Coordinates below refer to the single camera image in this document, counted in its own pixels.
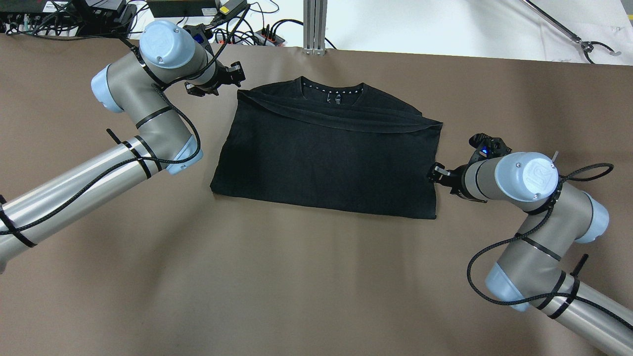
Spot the black power adapter box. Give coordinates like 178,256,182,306
145,0,222,18

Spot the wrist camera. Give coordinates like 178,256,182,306
468,133,513,164
183,23,210,47

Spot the black t-shirt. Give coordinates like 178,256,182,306
210,77,443,220

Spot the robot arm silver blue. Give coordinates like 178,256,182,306
428,149,633,356
0,20,245,271

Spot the black power strip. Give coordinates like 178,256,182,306
212,29,287,47

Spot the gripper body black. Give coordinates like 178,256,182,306
428,162,488,202
185,61,246,97

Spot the reacher grabber tool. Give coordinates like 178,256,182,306
521,0,622,64

